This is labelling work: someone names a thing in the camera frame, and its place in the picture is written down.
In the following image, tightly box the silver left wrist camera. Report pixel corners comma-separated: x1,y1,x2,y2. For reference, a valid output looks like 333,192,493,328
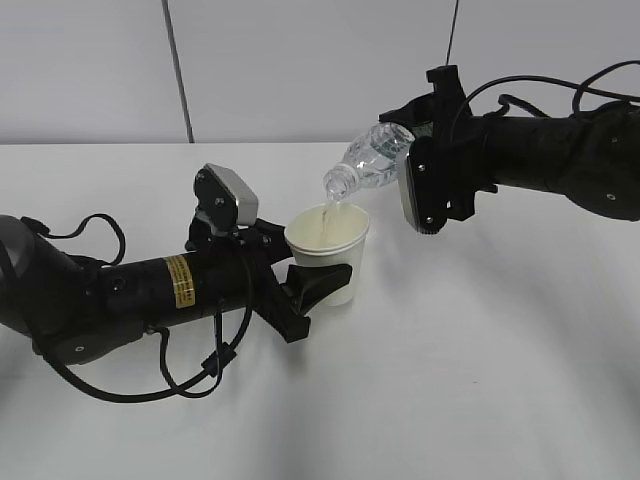
193,163,259,236

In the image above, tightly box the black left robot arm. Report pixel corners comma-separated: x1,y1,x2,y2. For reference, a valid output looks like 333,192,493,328
1,215,353,365

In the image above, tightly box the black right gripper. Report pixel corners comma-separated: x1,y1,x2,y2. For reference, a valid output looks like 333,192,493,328
378,65,497,222

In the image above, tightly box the clear green-label water bottle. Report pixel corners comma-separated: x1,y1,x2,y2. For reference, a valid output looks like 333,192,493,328
323,122,415,202

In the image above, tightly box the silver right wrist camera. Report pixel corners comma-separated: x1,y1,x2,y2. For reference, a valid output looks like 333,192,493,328
397,137,447,235

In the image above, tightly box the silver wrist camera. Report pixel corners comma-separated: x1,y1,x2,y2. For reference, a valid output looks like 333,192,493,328
397,137,447,235
193,163,259,236

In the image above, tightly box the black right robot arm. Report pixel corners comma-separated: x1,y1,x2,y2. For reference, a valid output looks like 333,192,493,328
379,65,639,234

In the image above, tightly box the white paper cup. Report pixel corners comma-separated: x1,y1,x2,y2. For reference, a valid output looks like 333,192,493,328
284,203,370,307

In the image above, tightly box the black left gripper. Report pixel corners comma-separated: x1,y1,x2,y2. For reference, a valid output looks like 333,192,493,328
185,218,353,343

